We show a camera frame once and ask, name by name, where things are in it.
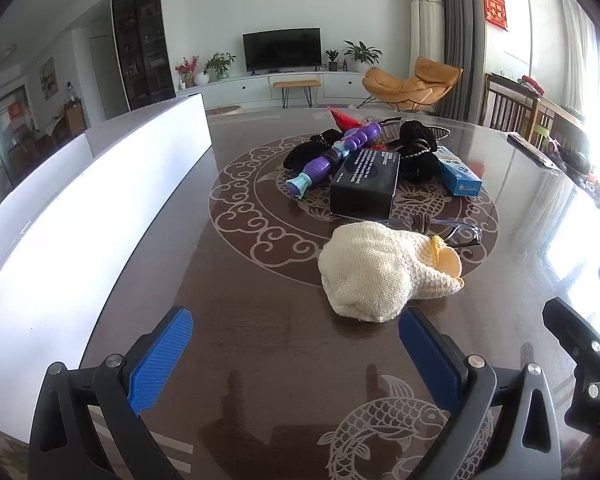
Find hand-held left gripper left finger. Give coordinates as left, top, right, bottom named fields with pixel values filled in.
left=28, top=306, right=194, bottom=480

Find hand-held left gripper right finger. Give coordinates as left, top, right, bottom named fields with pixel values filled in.
left=398, top=306, right=563, bottom=480

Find cream knitted pouch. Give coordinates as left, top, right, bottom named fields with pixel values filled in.
left=318, top=221, right=465, bottom=323

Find blue white toothpaste box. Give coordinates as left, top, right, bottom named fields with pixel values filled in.
left=436, top=146, right=483, bottom=197

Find black cardboard box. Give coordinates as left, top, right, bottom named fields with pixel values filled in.
left=329, top=149, right=401, bottom=220

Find black velvet pouch with cord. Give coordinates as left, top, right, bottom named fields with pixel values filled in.
left=397, top=121, right=441, bottom=184

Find brown patterned desktop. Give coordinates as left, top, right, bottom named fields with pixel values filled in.
left=0, top=105, right=600, bottom=480

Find clear safety glasses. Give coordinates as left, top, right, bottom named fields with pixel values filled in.
left=380, top=214, right=482, bottom=248

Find black remote control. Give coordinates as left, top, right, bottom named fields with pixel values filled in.
left=507, top=132, right=563, bottom=175

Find white partition board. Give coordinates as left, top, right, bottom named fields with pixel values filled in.
left=0, top=92, right=213, bottom=443

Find wooden dining chair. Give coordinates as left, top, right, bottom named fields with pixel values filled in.
left=484, top=72, right=556, bottom=146

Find purple plastic toy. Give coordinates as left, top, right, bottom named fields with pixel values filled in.
left=286, top=121, right=382, bottom=202

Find white sheer curtain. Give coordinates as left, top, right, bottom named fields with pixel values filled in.
left=560, top=0, right=600, bottom=126

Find wooden sideboard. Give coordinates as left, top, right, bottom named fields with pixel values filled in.
left=45, top=101, right=88, bottom=150

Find orange lounge chair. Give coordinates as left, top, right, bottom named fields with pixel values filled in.
left=357, top=56, right=464, bottom=113

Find white television cabinet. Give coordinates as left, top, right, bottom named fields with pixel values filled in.
left=176, top=70, right=376, bottom=111

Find grey curtain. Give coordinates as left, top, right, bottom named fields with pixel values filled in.
left=425, top=0, right=486, bottom=123

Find red flower plant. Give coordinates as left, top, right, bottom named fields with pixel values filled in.
left=175, top=56, right=201, bottom=88

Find bushy green potted plant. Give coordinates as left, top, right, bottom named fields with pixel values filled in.
left=203, top=52, right=237, bottom=81

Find wooden bench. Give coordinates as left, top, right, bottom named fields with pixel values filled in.
left=273, top=80, right=315, bottom=109

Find large green potted plant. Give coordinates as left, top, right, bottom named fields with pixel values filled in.
left=342, top=40, right=383, bottom=73

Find covered standing air conditioner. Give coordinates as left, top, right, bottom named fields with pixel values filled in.
left=408, top=0, right=446, bottom=68

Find dark display cabinet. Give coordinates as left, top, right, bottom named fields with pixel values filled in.
left=111, top=0, right=177, bottom=111

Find black television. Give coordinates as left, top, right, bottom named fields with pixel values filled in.
left=242, top=28, right=322, bottom=73

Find red wall hanging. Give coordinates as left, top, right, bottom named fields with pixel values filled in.
left=482, top=0, right=510, bottom=32

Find framed wall picture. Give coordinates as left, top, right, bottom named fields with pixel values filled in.
left=39, top=56, right=57, bottom=100

